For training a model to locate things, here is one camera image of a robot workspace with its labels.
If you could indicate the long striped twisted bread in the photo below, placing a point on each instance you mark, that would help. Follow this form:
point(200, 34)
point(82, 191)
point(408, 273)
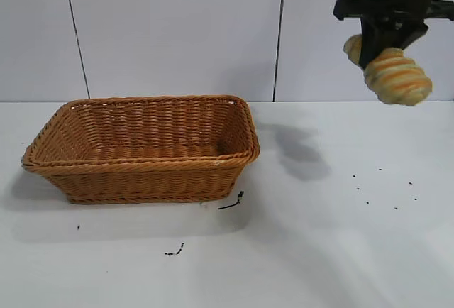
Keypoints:
point(397, 77)

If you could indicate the brown woven wicker basket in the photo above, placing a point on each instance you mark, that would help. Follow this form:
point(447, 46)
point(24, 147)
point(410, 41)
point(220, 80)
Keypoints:
point(149, 180)

